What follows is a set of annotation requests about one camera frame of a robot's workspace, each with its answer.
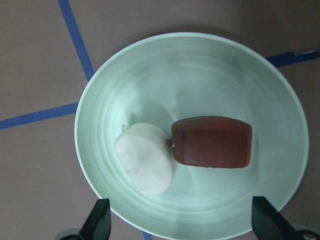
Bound brown bun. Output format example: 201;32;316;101
166;116;252;169

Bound pale green plate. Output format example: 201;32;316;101
74;32;309;240

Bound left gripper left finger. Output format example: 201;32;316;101
79;198;111;240

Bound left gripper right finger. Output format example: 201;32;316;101
251;196;310;240

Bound white steamed bun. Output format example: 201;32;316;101
114;122;177;196

